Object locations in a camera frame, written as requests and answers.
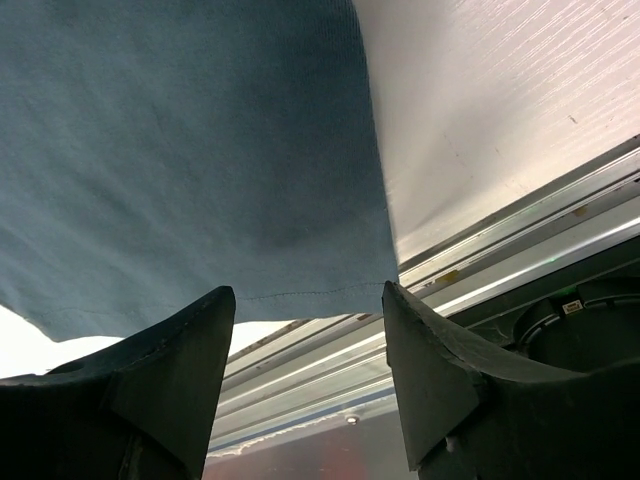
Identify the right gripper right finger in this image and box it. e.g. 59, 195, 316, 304
382, 280, 639, 479

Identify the aluminium front rail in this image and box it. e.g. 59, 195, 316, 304
208, 138, 639, 458

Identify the dark blue-grey t shirt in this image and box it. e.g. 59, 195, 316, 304
1, 1, 397, 341

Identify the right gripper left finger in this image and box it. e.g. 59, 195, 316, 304
1, 286, 236, 479

